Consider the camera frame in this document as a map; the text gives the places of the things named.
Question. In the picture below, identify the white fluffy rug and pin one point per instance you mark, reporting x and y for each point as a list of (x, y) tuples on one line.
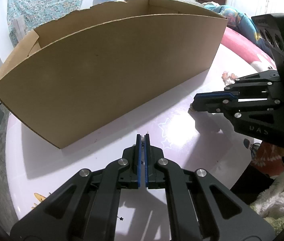
[(270, 204)]

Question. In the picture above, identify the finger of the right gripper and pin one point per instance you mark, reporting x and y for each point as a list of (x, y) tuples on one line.
[(250, 115), (262, 85)]

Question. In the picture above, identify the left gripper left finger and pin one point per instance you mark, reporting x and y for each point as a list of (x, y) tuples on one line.
[(85, 207)]

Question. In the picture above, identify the brown cardboard box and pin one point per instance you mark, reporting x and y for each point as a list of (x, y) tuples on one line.
[(69, 77)]

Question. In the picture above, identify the gold hoop earring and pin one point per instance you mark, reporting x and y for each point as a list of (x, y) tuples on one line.
[(143, 144)]

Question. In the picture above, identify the teal patterned wall cloth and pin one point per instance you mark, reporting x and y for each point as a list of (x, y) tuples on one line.
[(26, 15)]

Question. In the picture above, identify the blue patterned blanket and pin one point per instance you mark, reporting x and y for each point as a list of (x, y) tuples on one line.
[(241, 23)]

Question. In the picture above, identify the pink floral blanket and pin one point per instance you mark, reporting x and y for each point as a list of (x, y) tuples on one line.
[(247, 50)]

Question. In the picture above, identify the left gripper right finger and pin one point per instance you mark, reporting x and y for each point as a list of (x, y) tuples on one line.
[(199, 206)]

